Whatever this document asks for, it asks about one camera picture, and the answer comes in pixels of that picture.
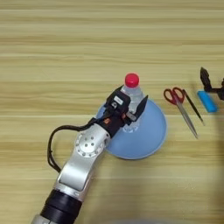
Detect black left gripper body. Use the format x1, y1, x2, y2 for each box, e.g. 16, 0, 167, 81
95, 102, 138, 138

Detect clear red-capped water bottle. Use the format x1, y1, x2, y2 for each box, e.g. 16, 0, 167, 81
120, 73, 144, 134

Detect small blue eraser block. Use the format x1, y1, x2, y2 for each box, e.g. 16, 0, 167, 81
197, 89, 219, 114

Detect red-handled scissors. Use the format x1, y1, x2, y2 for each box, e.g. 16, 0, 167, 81
163, 87, 200, 140

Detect light blue round plate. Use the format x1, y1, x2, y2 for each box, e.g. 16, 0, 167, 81
95, 98, 168, 160

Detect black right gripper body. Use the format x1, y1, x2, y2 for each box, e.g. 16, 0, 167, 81
205, 77, 224, 102

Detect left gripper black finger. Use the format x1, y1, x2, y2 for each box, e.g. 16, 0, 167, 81
113, 84, 125, 94
134, 94, 150, 120

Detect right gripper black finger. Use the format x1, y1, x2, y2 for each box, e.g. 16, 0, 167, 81
199, 66, 213, 88

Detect left gripper's black labelled box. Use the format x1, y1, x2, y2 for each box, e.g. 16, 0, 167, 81
105, 90, 131, 116

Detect left arm's black cable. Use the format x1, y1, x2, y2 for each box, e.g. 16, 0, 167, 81
46, 117, 99, 173

